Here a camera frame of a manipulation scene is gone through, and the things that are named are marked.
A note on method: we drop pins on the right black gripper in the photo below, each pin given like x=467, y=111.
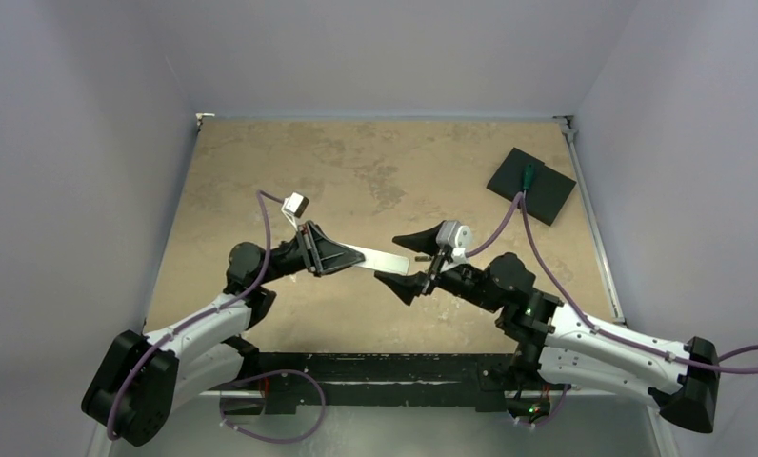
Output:
x=430, y=271

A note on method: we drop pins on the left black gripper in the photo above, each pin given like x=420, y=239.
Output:
x=324, y=255

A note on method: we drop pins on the white remote control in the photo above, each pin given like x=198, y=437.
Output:
x=381, y=261

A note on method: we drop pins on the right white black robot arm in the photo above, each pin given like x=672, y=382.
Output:
x=558, y=345

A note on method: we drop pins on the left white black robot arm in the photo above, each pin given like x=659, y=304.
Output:
x=144, y=377

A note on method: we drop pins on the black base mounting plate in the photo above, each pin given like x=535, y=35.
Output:
x=484, y=382

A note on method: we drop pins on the black foam block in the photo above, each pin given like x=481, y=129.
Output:
x=550, y=190

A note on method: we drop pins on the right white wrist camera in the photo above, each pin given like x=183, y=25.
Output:
x=452, y=239

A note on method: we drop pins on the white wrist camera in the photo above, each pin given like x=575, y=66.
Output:
x=293, y=208
x=452, y=239

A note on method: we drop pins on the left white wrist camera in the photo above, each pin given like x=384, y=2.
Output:
x=293, y=208

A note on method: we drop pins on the green handled screwdriver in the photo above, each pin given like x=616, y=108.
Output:
x=528, y=178

